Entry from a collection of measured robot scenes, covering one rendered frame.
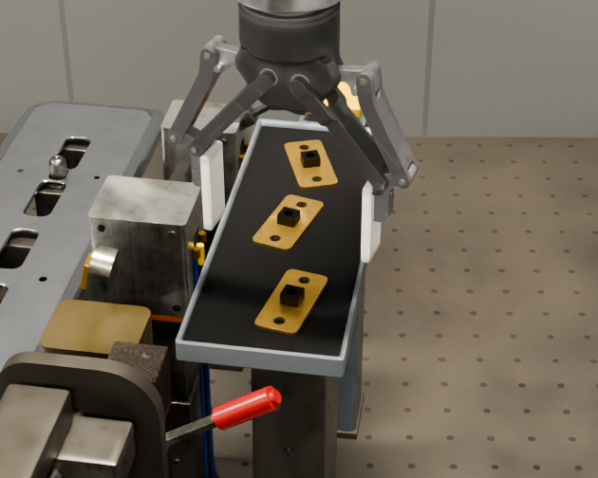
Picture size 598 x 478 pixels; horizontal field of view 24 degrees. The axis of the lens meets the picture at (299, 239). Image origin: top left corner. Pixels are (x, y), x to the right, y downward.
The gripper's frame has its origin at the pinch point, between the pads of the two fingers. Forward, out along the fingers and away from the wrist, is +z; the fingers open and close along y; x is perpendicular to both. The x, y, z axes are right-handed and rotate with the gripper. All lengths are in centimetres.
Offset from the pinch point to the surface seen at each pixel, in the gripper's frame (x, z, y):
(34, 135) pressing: -40, 24, 49
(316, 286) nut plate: -2.5, 7.6, -1.4
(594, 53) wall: -191, 76, 1
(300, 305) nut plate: 0.5, 7.6, -1.0
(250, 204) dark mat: -12.8, 7.8, 8.9
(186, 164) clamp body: -39, 22, 28
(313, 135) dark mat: -26.9, 7.8, 7.6
